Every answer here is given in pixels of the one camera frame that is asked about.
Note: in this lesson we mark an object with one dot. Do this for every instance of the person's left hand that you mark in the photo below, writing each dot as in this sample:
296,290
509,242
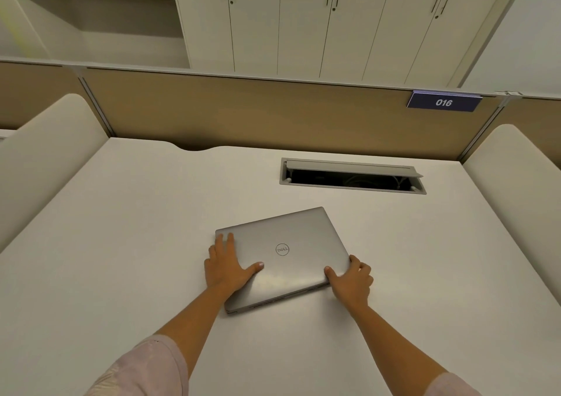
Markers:
225,268

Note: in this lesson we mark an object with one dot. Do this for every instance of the blue number sign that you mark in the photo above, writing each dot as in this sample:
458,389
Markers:
443,102

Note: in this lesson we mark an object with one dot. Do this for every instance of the person's right thumb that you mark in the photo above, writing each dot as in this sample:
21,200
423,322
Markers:
331,273

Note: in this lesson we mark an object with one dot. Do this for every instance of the white open shelf unit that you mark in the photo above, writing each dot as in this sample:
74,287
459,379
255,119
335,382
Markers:
109,23

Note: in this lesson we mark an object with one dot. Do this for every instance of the person's left pink sleeve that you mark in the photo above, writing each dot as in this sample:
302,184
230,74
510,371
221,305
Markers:
144,371

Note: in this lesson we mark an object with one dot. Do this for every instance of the white cabinet with doors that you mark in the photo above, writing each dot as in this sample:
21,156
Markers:
285,23

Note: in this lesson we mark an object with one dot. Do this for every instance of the cream side desk divider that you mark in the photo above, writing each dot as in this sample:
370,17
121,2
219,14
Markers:
521,189
48,159

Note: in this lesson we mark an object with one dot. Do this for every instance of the silver laptop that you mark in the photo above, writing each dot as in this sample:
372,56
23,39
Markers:
289,233

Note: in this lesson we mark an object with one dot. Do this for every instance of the person's left middle finger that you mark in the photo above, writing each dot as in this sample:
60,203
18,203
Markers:
219,246

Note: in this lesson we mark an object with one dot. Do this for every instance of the person's left thumb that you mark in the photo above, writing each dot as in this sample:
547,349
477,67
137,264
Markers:
255,268

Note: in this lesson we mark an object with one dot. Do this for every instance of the person's right hand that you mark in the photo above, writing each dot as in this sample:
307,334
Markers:
353,286

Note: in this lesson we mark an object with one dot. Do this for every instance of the person's pink sleeve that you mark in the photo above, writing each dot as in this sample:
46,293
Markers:
144,371
451,387

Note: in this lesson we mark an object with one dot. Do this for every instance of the grey partition post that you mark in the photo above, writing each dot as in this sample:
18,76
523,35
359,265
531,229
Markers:
484,130
94,104

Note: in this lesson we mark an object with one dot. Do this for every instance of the person's right pink sleeve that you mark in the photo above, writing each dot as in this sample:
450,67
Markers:
451,387

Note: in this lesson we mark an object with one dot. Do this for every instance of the wide tan partition panel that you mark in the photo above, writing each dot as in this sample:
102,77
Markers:
263,110

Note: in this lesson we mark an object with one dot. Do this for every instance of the person's right forearm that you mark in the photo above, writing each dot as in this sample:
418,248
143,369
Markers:
394,343

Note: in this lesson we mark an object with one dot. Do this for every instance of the person's left forearm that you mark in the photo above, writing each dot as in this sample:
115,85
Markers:
193,317

